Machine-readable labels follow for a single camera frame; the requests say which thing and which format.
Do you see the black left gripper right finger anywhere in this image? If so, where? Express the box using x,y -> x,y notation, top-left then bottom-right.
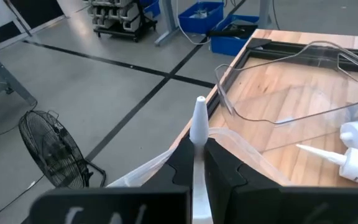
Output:
203,138 -> 358,224

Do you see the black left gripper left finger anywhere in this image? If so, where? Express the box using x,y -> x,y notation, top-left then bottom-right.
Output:
26,136 -> 196,224

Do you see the white sealant tube orange label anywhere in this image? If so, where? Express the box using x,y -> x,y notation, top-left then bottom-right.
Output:
295,143 -> 358,188
188,95 -> 214,224

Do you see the black floor fan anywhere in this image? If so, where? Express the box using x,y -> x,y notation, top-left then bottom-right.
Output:
18,110 -> 108,190

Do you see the clear plastic bin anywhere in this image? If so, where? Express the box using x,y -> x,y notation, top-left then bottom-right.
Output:
214,39 -> 358,125

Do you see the blue plastic storage bin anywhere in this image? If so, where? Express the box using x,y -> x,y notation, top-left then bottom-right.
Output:
178,1 -> 225,35
140,0 -> 162,19
209,14 -> 260,57

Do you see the black folded tripod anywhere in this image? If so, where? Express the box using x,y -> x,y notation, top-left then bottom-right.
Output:
208,26 -> 259,39

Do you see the cart with grey storage bins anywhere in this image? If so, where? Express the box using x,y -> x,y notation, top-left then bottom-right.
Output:
86,0 -> 158,44

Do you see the black curtain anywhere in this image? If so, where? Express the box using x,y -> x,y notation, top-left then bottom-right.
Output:
9,0 -> 65,29

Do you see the white cable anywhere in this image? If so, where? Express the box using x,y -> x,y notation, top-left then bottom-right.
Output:
175,0 -> 213,46

